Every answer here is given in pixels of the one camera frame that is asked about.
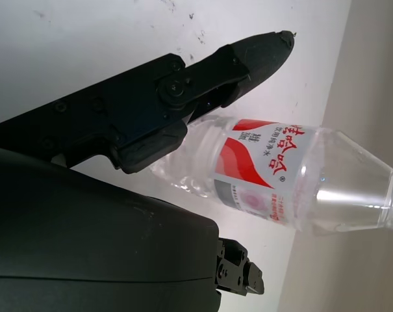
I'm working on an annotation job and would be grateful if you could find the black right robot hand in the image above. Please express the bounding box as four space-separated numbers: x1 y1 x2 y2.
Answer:
0 31 266 312

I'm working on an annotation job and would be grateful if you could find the clear plastic water bottle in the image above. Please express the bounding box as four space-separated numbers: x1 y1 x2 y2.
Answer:
149 116 393 237

